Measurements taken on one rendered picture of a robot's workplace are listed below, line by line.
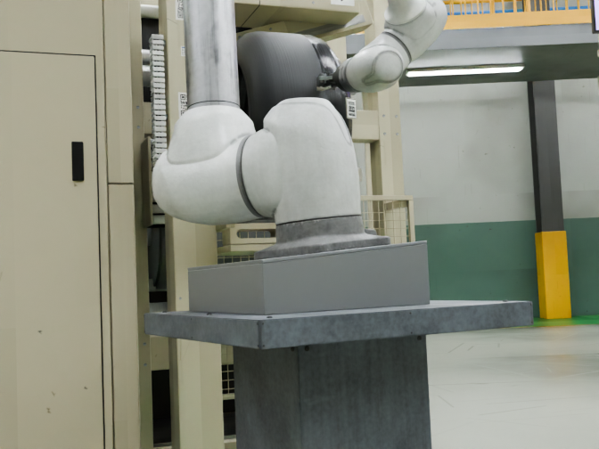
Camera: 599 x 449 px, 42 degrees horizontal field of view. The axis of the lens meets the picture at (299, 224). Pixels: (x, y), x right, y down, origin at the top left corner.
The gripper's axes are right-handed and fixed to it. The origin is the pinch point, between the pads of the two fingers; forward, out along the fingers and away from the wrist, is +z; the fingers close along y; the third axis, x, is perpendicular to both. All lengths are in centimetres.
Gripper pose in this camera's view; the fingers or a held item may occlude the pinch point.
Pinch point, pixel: (323, 84)
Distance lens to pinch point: 223.0
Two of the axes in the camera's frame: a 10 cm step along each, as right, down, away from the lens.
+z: -3.4, -0.6, 9.4
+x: -0.1, 10.0, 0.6
